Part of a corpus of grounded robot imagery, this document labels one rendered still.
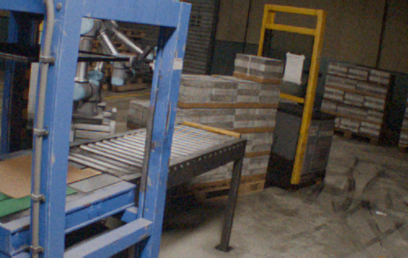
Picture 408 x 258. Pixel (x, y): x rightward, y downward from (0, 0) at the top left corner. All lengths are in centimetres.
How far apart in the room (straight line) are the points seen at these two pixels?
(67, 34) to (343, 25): 929
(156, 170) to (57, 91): 68
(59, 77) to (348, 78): 762
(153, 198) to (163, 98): 39
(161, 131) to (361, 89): 699
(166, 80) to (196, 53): 963
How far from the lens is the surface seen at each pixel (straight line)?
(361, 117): 865
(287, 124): 511
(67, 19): 130
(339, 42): 1035
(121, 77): 297
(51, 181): 137
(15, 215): 164
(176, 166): 240
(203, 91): 395
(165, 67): 180
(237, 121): 430
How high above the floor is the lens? 145
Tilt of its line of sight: 11 degrees down
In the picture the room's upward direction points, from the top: 8 degrees clockwise
